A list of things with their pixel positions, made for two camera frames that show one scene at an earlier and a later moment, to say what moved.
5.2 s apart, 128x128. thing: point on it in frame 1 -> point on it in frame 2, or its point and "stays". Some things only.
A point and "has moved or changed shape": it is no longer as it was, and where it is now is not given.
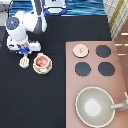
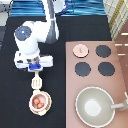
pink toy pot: x=42 y=63 has moved or changed shape
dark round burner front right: x=106 y=69 stays
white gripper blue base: x=25 y=47 -> x=34 y=63
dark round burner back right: x=103 y=50 stays
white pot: x=93 y=107 stays
